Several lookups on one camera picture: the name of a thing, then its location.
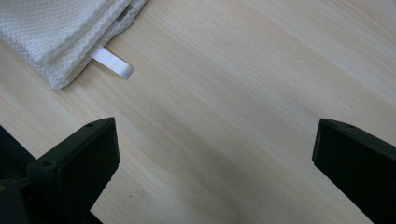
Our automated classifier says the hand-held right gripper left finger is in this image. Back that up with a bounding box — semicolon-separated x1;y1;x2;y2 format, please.
25;117;121;224

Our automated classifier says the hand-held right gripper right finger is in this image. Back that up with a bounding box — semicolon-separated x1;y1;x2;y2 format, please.
311;118;396;224

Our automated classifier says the white mesh laundry bag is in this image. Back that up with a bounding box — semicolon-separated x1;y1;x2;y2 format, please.
0;0;149;91

